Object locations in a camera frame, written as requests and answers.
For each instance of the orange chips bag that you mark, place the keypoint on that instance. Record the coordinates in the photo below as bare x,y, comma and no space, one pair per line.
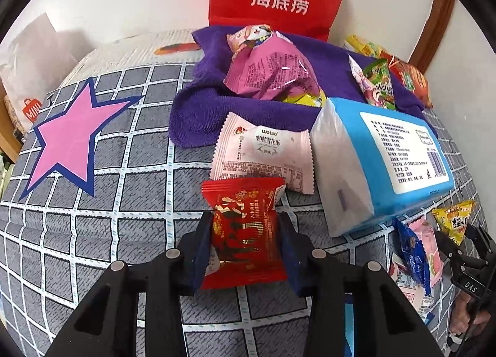
412,79

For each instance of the pink peach snack packet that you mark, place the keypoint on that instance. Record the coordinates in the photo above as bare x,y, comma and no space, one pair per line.
433,260

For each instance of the magenta snack packet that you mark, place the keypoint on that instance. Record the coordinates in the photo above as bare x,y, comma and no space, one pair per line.
271,70

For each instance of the person's right hand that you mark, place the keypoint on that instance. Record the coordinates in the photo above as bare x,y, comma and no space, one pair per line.
463,316

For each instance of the pink cartoon snack packet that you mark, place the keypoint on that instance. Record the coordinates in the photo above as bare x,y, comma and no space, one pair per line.
248,37

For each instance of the blue snack packet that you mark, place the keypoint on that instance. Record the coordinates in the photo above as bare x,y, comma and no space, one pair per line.
412,256

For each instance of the blue tissue pack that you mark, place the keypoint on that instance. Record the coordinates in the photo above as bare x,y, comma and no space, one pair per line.
387,171

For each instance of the pale pink white snack packet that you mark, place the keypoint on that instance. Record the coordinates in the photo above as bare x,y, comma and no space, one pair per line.
263,147

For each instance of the yellow chips bag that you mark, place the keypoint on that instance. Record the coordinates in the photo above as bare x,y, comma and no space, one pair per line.
360,46

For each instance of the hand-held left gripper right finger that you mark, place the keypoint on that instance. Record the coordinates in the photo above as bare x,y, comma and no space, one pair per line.
290,256

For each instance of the white fruit print sheet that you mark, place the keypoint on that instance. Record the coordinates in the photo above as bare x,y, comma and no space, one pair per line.
116,45

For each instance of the brown wooden door frame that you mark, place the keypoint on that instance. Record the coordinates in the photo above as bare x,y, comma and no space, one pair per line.
438,19

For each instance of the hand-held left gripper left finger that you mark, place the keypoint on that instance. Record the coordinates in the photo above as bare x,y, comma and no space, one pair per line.
201,248

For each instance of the purple towel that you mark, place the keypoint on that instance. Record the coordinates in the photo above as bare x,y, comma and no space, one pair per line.
201,109

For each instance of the white plastic bag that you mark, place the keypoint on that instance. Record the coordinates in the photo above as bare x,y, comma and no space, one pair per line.
35,62

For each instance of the grey checkered star bedsheet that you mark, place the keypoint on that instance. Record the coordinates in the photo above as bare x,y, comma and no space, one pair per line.
116,205

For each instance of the yellow green snack packet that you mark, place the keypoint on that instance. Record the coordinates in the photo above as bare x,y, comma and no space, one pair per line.
306,99

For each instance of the red gold snack packet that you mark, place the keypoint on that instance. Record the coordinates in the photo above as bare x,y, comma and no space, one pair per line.
242,233

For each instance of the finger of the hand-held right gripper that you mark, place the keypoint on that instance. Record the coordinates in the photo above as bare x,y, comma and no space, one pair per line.
482,236
449,246

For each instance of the yellow triangular snack packet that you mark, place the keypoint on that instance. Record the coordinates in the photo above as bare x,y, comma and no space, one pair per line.
455,219

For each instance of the patterned paper bag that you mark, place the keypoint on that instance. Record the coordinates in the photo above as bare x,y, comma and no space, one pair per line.
11,109

